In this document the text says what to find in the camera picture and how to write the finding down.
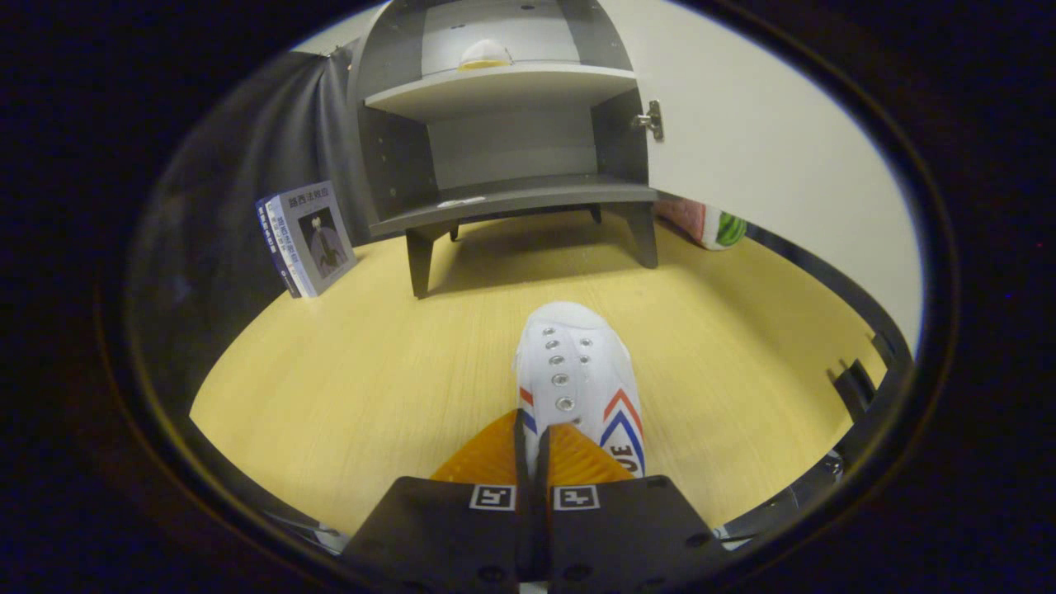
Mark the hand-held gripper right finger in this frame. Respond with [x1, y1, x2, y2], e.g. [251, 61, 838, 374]
[536, 422, 731, 594]

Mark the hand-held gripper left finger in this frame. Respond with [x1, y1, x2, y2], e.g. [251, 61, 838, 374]
[340, 410, 533, 594]

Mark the white striped shoe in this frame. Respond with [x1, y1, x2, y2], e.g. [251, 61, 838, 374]
[513, 301, 647, 479]

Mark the cream shoe cabinet door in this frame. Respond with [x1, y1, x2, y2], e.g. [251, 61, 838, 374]
[602, 0, 923, 351]

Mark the grey shoe cabinet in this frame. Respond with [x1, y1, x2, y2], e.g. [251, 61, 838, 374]
[346, 0, 665, 299]

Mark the black table clamp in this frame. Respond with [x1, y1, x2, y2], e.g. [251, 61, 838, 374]
[827, 359, 879, 422]

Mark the grey cover book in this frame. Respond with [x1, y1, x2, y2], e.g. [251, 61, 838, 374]
[276, 181, 357, 298]

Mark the toy watermelon slice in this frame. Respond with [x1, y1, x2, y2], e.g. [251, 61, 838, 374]
[656, 198, 748, 251]

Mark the black backdrop cloth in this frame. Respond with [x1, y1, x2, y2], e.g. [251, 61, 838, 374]
[157, 45, 372, 347]

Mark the white yellow rounded object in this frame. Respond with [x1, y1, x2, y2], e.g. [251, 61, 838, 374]
[458, 39, 514, 71]

